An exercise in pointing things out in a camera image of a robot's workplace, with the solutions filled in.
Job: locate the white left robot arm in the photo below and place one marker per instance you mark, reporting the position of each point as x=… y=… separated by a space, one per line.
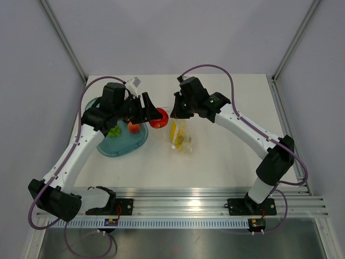
x=52 y=193

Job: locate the yellow banana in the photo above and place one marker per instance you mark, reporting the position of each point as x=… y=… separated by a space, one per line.
x=173 y=132

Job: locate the right aluminium frame post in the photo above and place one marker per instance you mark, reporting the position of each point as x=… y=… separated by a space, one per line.
x=298 y=35

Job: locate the teal plastic tray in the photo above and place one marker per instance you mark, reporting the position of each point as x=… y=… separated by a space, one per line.
x=121 y=143

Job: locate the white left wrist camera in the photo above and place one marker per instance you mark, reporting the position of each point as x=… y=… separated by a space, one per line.
x=132 y=86

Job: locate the left aluminium frame post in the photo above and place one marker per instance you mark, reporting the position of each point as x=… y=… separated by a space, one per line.
x=52 y=18

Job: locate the green grapes bunch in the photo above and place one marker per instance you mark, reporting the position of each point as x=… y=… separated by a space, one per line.
x=114 y=132

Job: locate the aluminium mounting rail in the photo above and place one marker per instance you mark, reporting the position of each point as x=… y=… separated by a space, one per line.
x=209 y=202

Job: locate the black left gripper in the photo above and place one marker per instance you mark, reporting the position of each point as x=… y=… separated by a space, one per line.
x=150 y=111

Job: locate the orange peach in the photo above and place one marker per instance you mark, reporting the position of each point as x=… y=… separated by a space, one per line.
x=133 y=128

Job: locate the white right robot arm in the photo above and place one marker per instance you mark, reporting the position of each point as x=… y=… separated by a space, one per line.
x=275 y=152

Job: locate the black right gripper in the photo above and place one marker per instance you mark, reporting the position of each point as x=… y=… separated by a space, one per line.
x=177 y=113

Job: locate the aluminium frame post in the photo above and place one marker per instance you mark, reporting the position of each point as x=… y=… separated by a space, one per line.
x=52 y=18
x=298 y=35

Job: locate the red apple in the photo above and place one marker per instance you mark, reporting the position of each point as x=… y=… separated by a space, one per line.
x=160 y=123

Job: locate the white slotted cable duct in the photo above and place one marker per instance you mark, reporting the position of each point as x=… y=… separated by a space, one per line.
x=141 y=223

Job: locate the clear zip top bag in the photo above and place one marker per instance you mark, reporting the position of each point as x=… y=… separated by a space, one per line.
x=184 y=141

